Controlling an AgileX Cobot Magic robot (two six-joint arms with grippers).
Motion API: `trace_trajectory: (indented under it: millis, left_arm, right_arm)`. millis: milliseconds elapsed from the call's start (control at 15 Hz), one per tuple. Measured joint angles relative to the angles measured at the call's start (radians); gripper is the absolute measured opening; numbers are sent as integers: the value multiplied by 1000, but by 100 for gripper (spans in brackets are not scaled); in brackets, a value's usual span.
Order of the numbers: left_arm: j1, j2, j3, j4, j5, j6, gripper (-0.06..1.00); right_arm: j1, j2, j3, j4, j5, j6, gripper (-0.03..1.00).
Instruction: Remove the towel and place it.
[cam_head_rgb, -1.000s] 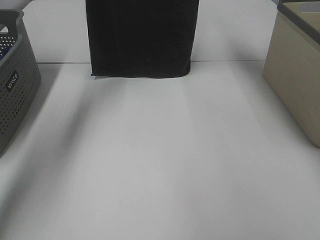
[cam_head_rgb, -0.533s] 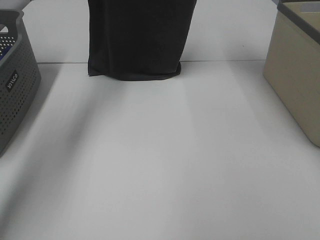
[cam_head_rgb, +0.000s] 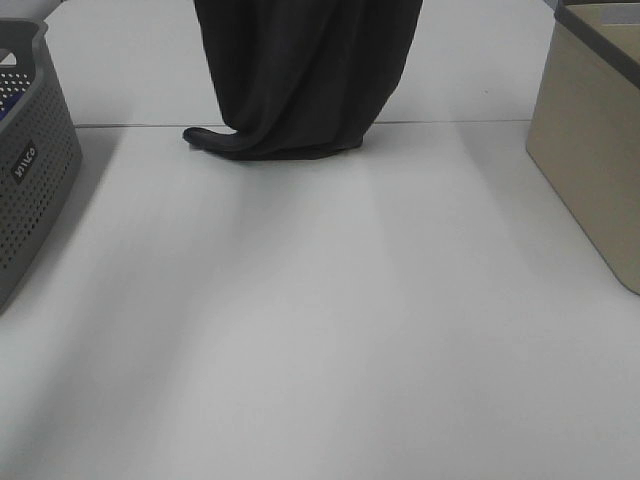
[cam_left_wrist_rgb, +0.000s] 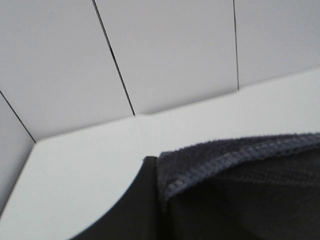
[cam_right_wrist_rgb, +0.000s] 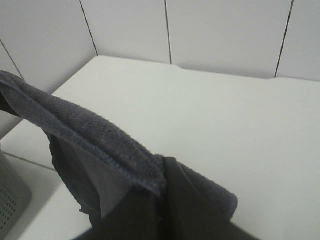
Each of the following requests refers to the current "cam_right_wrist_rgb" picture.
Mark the dark navy towel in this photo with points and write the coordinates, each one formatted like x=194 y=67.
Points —
x=97 y=161

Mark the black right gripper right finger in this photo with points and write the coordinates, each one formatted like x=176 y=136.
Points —
x=191 y=217

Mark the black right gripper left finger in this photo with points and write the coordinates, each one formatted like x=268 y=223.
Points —
x=134 y=218

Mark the grey perforated plastic basket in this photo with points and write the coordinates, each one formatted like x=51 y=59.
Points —
x=15 y=197

